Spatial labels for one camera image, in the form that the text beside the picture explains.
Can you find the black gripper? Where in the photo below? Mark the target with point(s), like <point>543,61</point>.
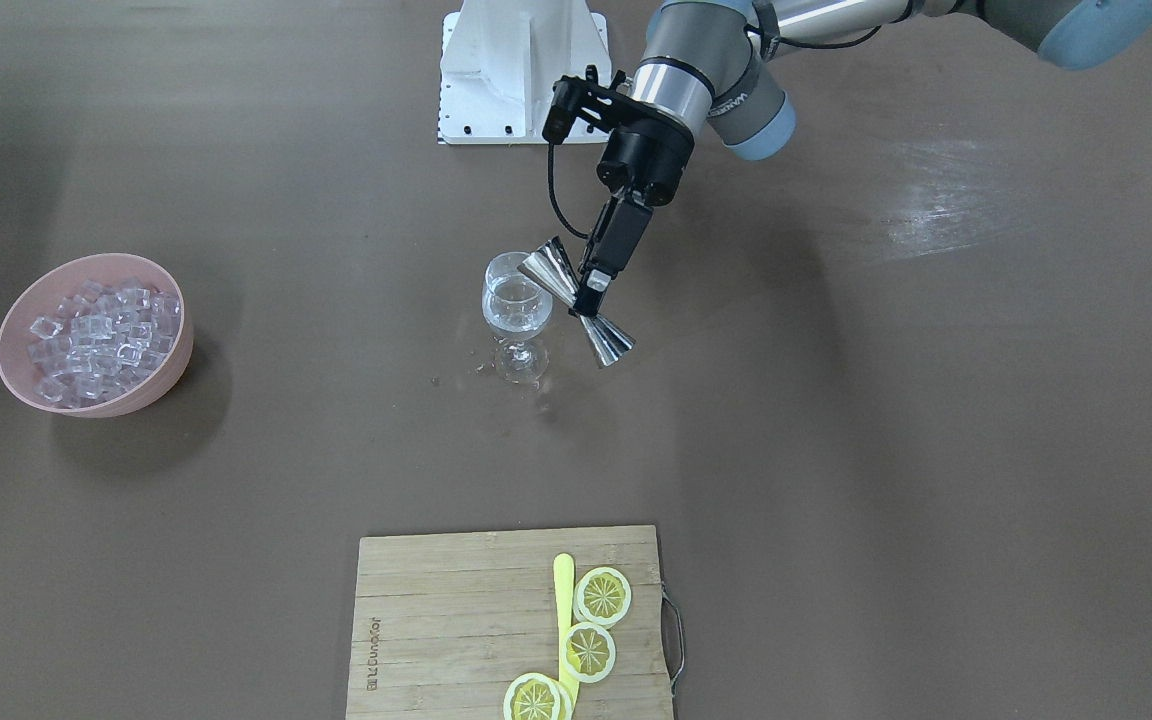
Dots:
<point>648,156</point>

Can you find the steel double jigger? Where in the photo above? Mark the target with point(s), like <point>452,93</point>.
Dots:
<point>549,267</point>

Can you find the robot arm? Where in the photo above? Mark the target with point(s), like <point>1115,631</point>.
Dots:
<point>704,66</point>

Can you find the clear wine glass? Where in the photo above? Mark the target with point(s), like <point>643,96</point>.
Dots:
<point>517,309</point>

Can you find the pink bowl of ice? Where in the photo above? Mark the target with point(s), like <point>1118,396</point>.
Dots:
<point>100,336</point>

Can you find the yellow plastic stick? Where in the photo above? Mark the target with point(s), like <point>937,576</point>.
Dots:
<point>563,571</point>

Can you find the middle lemon slice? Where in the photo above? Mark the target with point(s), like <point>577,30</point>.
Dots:
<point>587,653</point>

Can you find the bamboo cutting board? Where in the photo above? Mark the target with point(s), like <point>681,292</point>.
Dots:
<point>444,623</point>

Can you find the far lemon slice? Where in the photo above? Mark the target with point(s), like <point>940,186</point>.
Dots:
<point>536,696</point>

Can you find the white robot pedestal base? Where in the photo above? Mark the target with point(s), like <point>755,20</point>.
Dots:
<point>500,60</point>

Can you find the lemon slice near handle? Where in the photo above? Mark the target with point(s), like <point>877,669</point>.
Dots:
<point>602,596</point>

